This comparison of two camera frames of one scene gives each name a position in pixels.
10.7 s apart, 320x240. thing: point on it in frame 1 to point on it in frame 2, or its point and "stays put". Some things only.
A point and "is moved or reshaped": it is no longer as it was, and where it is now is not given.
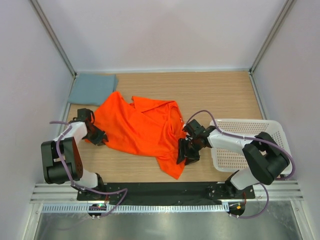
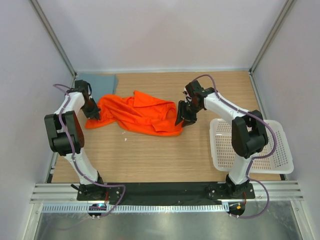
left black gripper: (101, 136) to (95, 114)
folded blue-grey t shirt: (92, 89) stays put
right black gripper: (183, 151) to (181, 112)
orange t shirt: (150, 127) is moved or reshaped
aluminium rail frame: (67, 193) stays put
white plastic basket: (226, 161) stays put
